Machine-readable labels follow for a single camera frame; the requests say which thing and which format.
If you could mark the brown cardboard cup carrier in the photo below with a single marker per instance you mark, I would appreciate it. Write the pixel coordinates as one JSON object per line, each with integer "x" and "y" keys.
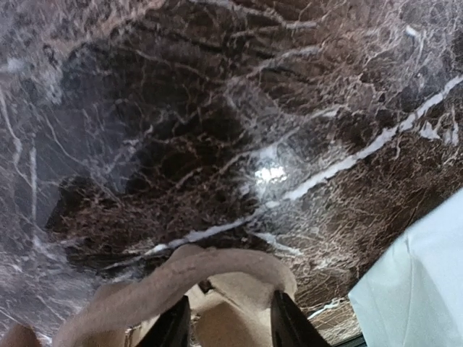
{"x": 130, "y": 304}

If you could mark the light blue paper bag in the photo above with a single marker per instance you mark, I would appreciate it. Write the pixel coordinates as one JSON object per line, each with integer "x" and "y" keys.
{"x": 412, "y": 296}

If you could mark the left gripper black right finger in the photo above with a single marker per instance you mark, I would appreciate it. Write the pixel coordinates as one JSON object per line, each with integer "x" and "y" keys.
{"x": 290, "y": 327}

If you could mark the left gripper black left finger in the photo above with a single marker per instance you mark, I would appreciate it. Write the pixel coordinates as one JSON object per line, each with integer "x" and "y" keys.
{"x": 171, "y": 329}

